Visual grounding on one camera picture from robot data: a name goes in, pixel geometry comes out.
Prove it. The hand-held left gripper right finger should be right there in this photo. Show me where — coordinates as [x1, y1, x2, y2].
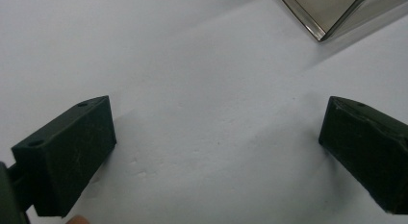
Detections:
[318, 95, 408, 215]

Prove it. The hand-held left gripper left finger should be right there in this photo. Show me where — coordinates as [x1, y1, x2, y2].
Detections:
[7, 95, 117, 218]

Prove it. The shiny metal tray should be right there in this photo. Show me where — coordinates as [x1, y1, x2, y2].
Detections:
[276, 0, 408, 42]

